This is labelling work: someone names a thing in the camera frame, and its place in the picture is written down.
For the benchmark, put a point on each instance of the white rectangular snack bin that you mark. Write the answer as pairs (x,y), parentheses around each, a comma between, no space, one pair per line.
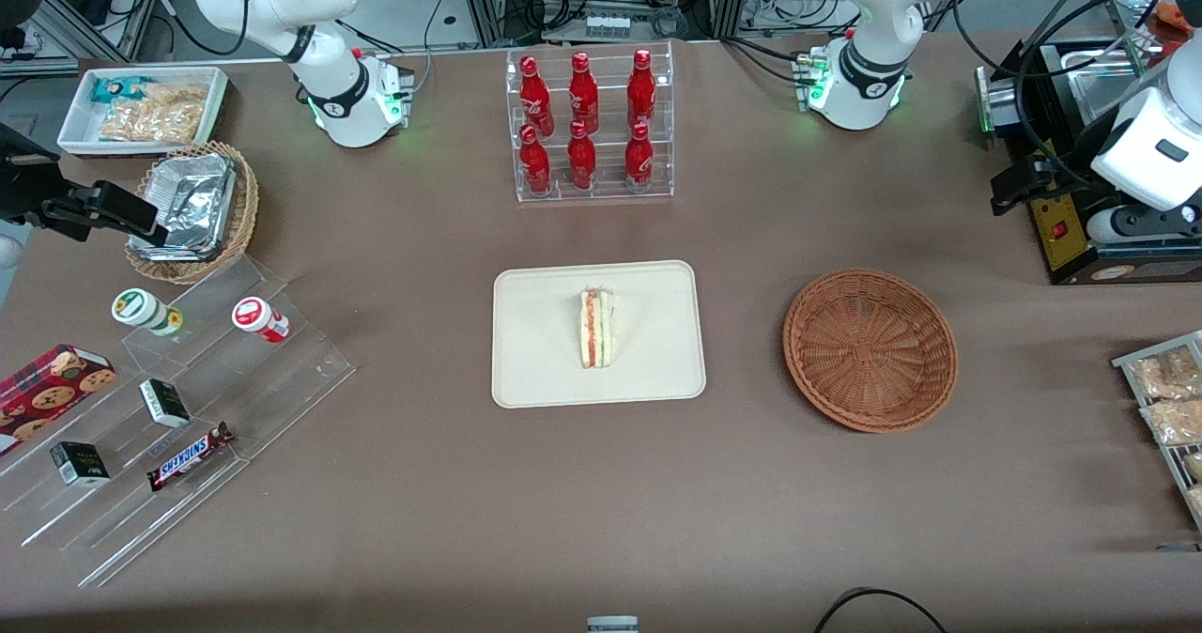
(75,126)

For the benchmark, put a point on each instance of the red sausage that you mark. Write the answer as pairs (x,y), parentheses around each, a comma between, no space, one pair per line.
(1169,15)

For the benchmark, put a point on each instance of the green lidded white cup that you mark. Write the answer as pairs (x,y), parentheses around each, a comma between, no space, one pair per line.
(139,309)

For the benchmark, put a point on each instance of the clear acrylic bottle rack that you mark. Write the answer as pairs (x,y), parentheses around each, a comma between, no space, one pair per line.
(610,187)

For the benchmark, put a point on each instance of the cream plastic tray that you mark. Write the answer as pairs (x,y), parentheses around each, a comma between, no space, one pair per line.
(535,351)

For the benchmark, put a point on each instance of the teal snack packet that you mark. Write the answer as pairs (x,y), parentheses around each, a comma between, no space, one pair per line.
(117,88)

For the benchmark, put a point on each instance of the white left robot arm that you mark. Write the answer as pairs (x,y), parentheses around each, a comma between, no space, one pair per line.
(869,13)

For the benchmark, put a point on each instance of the clear bag of chips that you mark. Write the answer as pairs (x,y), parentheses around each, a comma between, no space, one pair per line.
(160,116)

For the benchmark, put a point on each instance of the silver foil container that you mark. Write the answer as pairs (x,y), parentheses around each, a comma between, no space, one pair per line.
(192,196)

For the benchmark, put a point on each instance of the small black carton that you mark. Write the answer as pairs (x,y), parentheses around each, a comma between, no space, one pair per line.
(164,403)
(80,464)

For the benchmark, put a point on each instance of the Snickers chocolate bar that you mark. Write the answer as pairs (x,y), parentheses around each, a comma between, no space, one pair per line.
(188,457)

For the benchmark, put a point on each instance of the steel warmer pan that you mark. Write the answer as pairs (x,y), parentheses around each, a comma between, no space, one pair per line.
(1094,98)

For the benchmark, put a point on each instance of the black hot food warmer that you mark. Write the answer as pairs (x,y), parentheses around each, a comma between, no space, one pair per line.
(1056,248)

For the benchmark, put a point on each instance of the red cola bottle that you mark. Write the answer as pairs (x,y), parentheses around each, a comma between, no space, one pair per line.
(581,162)
(641,88)
(639,159)
(583,93)
(535,165)
(535,98)

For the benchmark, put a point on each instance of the red lidded white cup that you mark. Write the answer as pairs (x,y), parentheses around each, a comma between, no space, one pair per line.
(255,316)

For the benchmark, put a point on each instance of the red cookie box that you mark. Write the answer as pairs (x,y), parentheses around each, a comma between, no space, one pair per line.
(47,393)

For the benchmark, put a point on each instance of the triangular sandwich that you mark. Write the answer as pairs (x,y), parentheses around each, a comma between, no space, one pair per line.
(597,332)

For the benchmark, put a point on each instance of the white power strip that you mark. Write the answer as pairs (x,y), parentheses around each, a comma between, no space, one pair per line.
(608,27)

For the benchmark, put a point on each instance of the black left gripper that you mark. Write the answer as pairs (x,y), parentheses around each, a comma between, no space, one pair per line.
(1077,162)

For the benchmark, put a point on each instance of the clear bag of fried snacks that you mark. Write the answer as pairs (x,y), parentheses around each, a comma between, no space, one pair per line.
(1178,422)
(1169,375)

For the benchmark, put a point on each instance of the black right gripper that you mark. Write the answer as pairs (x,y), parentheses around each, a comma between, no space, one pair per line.
(23,193)

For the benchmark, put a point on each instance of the clear acrylic stepped shelf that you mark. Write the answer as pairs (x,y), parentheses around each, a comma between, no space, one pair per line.
(282,389)

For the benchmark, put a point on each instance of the white grey device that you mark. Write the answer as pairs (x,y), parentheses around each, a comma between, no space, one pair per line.
(612,625)

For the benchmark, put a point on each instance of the brown round wicker basket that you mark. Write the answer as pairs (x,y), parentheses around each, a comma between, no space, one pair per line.
(869,351)

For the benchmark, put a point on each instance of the tan wicker basket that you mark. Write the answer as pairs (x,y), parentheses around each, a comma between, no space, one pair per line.
(242,210)

